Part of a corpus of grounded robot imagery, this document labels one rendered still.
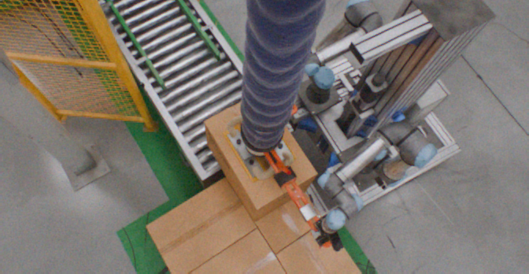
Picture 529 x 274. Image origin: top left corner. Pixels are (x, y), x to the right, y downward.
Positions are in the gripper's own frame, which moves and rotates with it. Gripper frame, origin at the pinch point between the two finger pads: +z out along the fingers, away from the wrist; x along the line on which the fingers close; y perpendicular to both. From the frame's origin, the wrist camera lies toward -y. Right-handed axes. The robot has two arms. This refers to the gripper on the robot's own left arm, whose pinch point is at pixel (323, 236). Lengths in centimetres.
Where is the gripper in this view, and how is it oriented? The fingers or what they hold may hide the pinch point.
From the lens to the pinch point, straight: 229.7
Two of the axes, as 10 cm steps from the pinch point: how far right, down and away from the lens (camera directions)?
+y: -5.2, -7.9, 3.1
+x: -8.5, 4.6, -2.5
